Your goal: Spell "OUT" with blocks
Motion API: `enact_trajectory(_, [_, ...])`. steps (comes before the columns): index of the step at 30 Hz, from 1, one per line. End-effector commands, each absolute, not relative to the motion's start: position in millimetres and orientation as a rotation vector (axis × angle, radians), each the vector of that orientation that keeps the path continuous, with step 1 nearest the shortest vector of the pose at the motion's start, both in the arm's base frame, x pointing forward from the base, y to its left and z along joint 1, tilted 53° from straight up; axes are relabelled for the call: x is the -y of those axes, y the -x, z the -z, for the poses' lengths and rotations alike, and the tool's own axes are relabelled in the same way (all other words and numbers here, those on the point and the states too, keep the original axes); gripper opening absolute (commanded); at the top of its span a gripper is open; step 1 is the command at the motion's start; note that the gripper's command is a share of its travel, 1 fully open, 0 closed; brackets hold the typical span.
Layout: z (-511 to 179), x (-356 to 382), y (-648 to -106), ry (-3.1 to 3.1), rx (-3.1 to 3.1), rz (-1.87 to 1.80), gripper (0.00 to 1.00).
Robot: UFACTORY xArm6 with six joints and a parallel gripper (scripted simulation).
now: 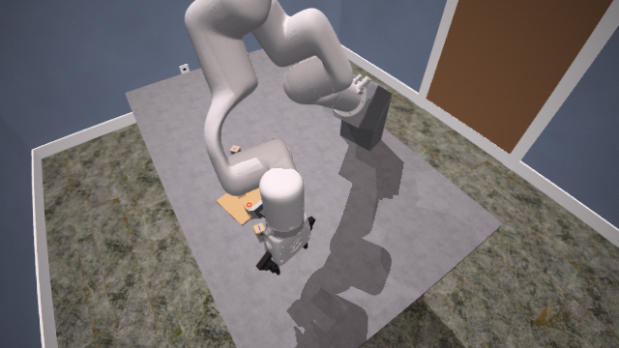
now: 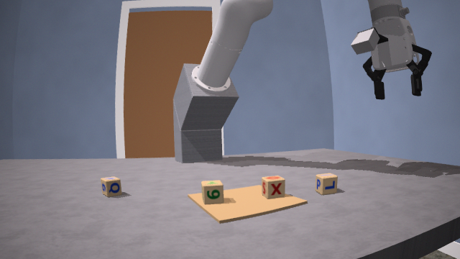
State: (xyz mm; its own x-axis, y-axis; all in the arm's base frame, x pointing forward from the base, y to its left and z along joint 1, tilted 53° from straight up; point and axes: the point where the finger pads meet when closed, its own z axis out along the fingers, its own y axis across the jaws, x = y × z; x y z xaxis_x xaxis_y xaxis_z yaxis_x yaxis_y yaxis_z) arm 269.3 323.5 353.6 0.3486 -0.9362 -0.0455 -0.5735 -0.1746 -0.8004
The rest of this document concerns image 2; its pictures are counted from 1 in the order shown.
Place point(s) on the wooden letter block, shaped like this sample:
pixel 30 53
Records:
pixel 212 192
pixel 326 183
pixel 111 186
pixel 273 187

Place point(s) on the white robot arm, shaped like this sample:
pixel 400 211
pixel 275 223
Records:
pixel 232 30

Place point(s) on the tan flat mat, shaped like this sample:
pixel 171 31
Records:
pixel 242 203

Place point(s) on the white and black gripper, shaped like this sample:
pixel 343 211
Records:
pixel 392 55

